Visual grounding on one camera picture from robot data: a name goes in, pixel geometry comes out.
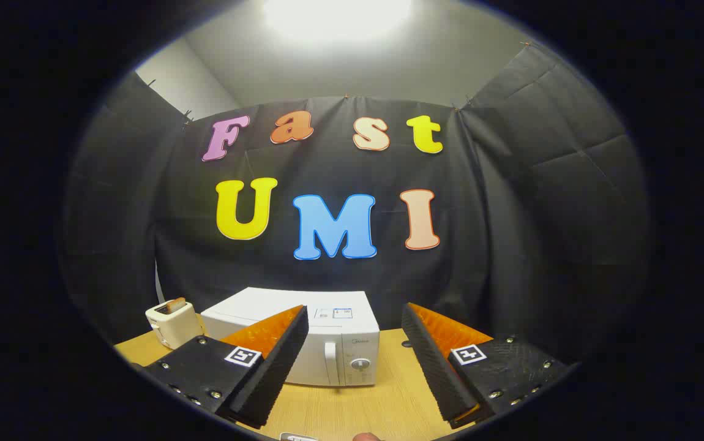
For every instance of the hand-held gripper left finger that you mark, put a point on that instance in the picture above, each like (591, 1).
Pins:
(278, 361)

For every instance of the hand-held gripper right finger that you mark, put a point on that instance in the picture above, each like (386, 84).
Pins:
(434, 367)

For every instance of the white microwave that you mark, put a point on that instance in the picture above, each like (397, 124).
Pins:
(346, 343)

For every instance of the white toaster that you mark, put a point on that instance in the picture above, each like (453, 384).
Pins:
(174, 327)

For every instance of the toast slice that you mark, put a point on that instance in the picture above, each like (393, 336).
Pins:
(174, 305)

